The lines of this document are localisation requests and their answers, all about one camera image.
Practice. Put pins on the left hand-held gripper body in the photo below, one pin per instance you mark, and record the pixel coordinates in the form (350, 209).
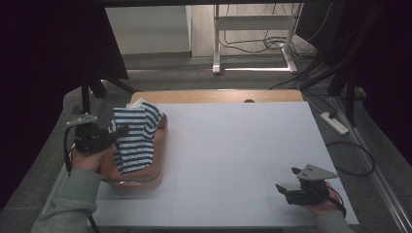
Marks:
(92, 140)

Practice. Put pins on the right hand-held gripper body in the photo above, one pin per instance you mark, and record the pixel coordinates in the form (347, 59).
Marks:
(311, 194)

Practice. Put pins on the blue white striped shirt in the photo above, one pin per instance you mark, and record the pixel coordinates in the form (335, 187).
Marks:
(136, 139)

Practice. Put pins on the pink plastic basin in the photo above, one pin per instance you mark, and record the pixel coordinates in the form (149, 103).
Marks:
(142, 178)

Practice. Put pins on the person's right hand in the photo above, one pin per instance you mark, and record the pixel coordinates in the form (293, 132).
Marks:
(324, 208)

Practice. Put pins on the person's left hand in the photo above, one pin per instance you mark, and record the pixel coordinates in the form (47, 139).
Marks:
(87, 161)

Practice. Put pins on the black tripod stand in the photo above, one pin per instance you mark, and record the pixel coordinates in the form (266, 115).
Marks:
(350, 97)
(85, 97)

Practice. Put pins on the white power strip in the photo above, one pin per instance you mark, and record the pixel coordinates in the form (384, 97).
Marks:
(335, 124)

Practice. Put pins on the wooden table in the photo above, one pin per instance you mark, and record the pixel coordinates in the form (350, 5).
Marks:
(210, 96)

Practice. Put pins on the black curtain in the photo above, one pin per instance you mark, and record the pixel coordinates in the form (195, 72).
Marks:
(382, 48)
(42, 48)

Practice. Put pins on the white cabinet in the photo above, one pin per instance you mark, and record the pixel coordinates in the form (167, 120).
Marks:
(149, 30)

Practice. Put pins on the white metal stand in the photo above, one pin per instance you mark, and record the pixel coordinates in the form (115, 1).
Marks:
(256, 22)

